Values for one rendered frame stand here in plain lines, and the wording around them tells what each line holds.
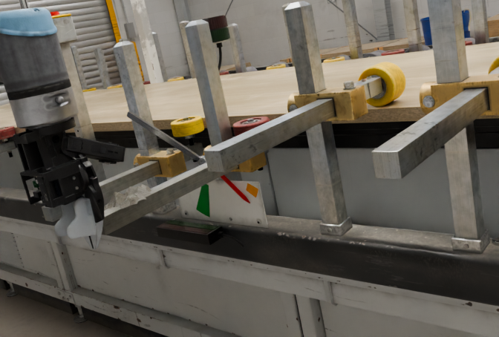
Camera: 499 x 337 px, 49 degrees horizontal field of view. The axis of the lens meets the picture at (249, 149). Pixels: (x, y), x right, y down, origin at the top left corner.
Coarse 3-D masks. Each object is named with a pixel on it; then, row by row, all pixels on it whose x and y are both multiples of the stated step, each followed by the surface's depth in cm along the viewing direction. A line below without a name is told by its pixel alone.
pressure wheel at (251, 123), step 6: (246, 120) 119; (252, 120) 116; (258, 120) 117; (264, 120) 114; (234, 126) 115; (240, 126) 114; (246, 126) 113; (252, 126) 113; (234, 132) 116; (240, 132) 114
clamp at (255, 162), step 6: (258, 156) 111; (264, 156) 112; (246, 162) 110; (252, 162) 109; (258, 162) 111; (264, 162) 112; (240, 168) 111; (246, 168) 110; (252, 168) 109; (258, 168) 111
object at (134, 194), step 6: (138, 186) 93; (144, 186) 96; (114, 192) 92; (126, 192) 93; (132, 192) 93; (138, 192) 93; (144, 192) 93; (150, 192) 94; (114, 198) 92; (120, 198) 92; (126, 198) 92; (132, 198) 90; (138, 198) 91; (144, 198) 92; (108, 204) 92; (114, 204) 91; (120, 204) 91; (126, 204) 89; (132, 204) 90
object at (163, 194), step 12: (204, 168) 104; (168, 180) 101; (180, 180) 100; (192, 180) 102; (204, 180) 104; (156, 192) 95; (168, 192) 97; (180, 192) 100; (144, 204) 93; (156, 204) 95; (108, 216) 88; (120, 216) 90; (132, 216) 91; (108, 228) 88
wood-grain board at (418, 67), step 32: (352, 64) 183; (416, 64) 154; (480, 64) 132; (96, 96) 262; (160, 96) 204; (192, 96) 184; (224, 96) 168; (256, 96) 154; (288, 96) 143; (416, 96) 110; (96, 128) 170; (128, 128) 159; (160, 128) 150
